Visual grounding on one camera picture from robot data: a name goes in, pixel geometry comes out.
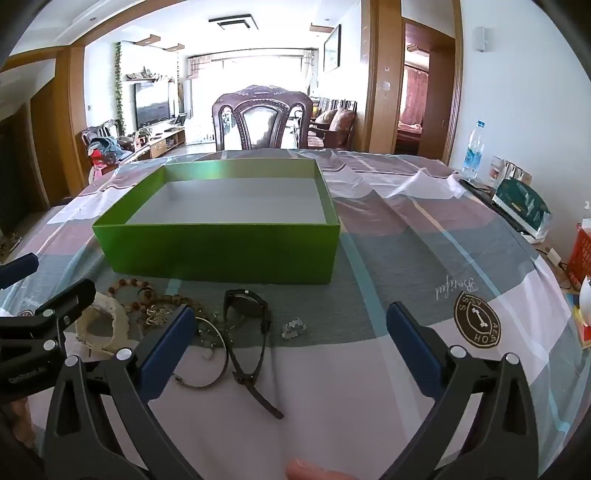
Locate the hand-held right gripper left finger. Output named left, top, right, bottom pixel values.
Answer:
left=44, top=305, right=204, bottom=480

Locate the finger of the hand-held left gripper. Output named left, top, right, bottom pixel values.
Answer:
left=0, top=253, right=40, bottom=291
left=0, top=278, right=97, bottom=344

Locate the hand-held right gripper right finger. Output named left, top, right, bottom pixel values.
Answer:
left=385, top=301, right=550, bottom=480

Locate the white shell bracelet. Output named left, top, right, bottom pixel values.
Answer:
left=74, top=293, right=132, bottom=358

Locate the silver bangle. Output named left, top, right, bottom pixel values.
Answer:
left=173, top=316, right=229, bottom=388

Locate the pale reddish bead bracelet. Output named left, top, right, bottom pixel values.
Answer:
left=107, top=277, right=155, bottom=315

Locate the black wristwatch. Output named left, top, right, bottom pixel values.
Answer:
left=223, top=289, right=284, bottom=420

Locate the green cardboard box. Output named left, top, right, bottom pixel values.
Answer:
left=92, top=158, right=341, bottom=284

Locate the small silver ornament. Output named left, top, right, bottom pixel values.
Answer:
left=281, top=319, right=308, bottom=341

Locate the person's right hand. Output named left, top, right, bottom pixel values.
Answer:
left=285, top=458, right=338, bottom=480

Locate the checked tablecloth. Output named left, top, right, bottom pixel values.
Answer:
left=0, top=148, right=573, bottom=480

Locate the pile of clothes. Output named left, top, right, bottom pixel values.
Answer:
left=88, top=136, right=123, bottom=168

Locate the wooden armchair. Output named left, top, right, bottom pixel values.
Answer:
left=82, top=119, right=126, bottom=155

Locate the green packaged box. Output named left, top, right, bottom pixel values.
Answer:
left=492, top=178, right=552, bottom=237

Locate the wooden television cabinet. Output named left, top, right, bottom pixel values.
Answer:
left=117, top=127, right=188, bottom=160

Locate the red plastic basket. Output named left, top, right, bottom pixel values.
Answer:
left=567, top=224, right=591, bottom=291

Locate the small white packet box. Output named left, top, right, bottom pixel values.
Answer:
left=489, top=156, right=532, bottom=185

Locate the clear plastic water bottle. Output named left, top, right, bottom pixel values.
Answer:
left=462, top=120, right=485, bottom=181

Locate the flat screen television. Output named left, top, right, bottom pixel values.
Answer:
left=134, top=82, right=171, bottom=130

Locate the green hanging vine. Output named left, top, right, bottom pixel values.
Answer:
left=115, top=41, right=126, bottom=134

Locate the wooden sofa with cushions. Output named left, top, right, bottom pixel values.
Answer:
left=309, top=97, right=358, bottom=151

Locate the carved dark wooden chair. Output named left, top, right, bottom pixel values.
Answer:
left=211, top=84, right=315, bottom=152

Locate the rectangular ceiling lamp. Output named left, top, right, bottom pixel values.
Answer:
left=209, top=16, right=254, bottom=31

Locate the framed wall picture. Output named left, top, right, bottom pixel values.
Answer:
left=322, top=24, right=342, bottom=73

